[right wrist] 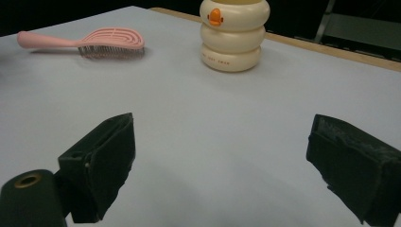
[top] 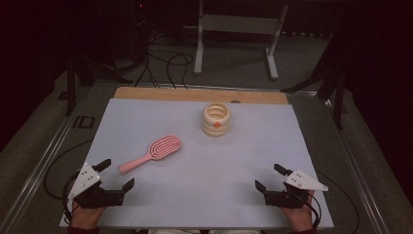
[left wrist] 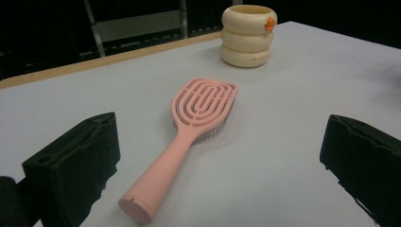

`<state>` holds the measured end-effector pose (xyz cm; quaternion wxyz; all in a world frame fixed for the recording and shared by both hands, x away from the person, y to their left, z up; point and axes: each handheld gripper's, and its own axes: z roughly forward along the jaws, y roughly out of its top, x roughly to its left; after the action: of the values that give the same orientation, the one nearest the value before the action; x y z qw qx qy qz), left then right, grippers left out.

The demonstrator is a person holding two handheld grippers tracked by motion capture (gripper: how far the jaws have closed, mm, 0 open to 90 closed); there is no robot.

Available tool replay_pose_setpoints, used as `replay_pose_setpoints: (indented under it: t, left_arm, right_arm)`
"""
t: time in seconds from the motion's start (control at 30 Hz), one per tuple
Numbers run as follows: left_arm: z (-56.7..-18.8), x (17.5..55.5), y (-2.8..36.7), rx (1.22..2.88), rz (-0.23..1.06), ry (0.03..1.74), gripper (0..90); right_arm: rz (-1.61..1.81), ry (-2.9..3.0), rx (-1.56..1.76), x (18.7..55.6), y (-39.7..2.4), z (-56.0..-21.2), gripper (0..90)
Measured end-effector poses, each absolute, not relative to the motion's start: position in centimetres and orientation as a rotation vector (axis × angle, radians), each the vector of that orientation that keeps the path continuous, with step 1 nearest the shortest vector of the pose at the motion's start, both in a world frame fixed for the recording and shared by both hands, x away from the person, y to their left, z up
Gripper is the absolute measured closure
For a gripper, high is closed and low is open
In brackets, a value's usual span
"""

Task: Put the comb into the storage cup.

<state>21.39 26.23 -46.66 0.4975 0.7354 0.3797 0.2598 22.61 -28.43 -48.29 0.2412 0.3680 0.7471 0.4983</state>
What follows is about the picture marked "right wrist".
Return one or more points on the pink hairbrush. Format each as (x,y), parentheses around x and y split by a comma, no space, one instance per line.
(104,39)

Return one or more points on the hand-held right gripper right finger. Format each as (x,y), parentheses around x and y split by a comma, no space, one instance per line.
(356,164)

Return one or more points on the grey metal stand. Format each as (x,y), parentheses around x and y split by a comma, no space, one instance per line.
(359,28)

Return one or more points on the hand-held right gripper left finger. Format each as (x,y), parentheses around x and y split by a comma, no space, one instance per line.
(107,164)

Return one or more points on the cream ringed container orange beak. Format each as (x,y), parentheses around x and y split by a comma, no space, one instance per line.
(233,38)

